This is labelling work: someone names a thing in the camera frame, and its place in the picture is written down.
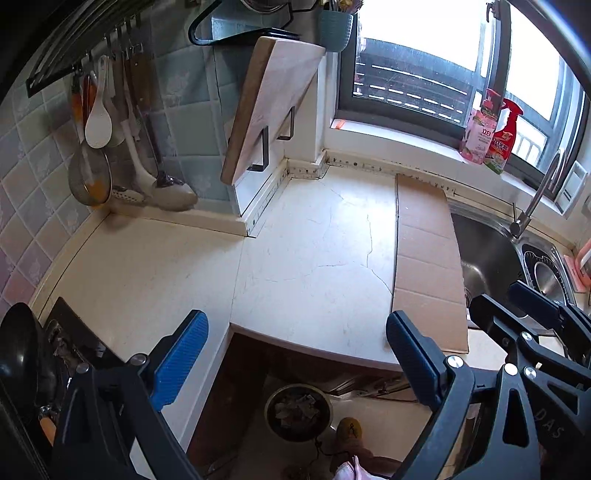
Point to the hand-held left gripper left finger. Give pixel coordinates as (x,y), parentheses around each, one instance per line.
(180,360)

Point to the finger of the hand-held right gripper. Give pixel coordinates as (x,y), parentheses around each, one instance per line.
(535,302)
(498,323)

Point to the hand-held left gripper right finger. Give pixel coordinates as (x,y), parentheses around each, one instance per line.
(415,360)

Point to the trash bin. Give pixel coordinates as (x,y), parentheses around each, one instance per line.
(295,434)

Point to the pink sponge holder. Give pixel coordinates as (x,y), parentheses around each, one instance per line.
(582,272)

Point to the steel sink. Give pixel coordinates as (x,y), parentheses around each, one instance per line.
(489,263)

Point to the brown cardboard sheet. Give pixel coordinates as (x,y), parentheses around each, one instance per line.
(429,258)

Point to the brown slipper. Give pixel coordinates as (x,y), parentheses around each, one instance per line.
(348,431)

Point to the steel faucet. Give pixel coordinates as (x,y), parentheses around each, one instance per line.
(538,194)

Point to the black gas stove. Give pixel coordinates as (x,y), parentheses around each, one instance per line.
(69,332)

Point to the pink cloth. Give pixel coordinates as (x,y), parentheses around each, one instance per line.
(351,470)

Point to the black wok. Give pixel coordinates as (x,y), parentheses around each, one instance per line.
(21,350)

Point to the red spray bottle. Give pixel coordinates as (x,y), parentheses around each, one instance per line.
(503,143)

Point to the metal ladle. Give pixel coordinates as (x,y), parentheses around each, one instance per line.
(178,194)

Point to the pink detergent pouch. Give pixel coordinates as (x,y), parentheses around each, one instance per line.
(478,138)

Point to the metal mesh strainer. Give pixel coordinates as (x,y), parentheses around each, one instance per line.
(87,175)

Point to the white rice paddle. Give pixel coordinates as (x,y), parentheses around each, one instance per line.
(98,124)

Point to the wooden cutting board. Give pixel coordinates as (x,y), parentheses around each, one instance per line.
(272,101)

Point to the teal utensil pot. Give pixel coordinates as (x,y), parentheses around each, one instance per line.
(334,30)

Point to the white wall socket box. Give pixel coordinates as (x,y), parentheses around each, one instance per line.
(572,184)

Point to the black board bracket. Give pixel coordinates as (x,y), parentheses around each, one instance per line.
(292,124)
(265,152)

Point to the dark window frame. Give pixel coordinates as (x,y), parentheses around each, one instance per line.
(344,69)

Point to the black wall utensil rail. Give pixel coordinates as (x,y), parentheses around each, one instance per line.
(55,69)

